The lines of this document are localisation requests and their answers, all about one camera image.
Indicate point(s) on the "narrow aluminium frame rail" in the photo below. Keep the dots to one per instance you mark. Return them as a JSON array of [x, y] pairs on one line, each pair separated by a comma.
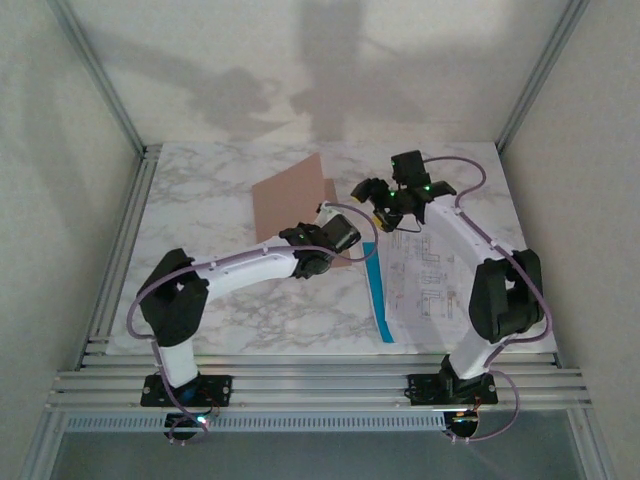
[[300, 361]]

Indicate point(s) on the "small circuit board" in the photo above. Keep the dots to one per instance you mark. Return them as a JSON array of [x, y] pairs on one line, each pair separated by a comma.
[[197, 422], [465, 417]]

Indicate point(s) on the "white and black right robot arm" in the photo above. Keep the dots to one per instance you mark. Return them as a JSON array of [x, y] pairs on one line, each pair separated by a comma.
[[460, 235]]

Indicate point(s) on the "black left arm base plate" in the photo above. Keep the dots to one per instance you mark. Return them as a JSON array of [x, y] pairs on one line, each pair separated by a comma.
[[220, 387]]

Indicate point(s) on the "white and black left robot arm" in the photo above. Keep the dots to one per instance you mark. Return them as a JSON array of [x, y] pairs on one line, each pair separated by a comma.
[[250, 267]]

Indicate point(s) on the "aluminium frame post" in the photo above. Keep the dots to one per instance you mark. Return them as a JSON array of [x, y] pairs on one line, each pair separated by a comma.
[[44, 450], [594, 450], [541, 75], [100, 75]]

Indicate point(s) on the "blue paper sheet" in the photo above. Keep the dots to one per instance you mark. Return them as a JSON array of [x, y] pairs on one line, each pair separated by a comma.
[[377, 290]]

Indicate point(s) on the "wide aluminium frame rail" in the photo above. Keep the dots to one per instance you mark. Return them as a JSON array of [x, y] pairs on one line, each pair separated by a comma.
[[320, 390]]

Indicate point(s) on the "aluminium side rail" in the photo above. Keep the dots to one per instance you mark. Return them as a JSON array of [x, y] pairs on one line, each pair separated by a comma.
[[125, 240]]

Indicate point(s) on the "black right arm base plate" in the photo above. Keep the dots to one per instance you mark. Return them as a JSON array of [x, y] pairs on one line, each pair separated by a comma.
[[422, 387]]

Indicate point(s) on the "brown paper folder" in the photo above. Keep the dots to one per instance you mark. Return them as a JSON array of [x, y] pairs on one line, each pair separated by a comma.
[[290, 200]]

